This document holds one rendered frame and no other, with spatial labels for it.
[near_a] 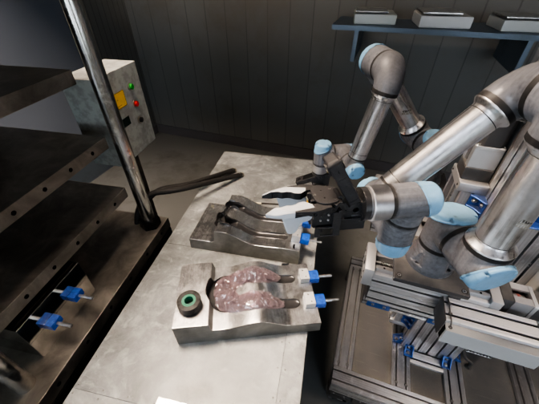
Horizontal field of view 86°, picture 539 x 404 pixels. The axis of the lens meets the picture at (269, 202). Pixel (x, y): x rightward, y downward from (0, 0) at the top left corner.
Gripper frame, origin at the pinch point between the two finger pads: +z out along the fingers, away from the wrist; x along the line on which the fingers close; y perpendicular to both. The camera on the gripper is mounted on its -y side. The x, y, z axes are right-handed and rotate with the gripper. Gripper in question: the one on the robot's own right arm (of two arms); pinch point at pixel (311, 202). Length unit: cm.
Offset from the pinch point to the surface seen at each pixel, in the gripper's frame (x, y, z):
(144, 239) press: -37, -77, 6
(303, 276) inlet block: -51, 1, -4
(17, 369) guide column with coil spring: -101, -78, -5
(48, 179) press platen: -59, -83, -44
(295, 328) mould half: -69, 1, 1
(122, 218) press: -26, -96, 6
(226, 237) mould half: -39, -34, -6
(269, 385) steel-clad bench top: -87, -5, 4
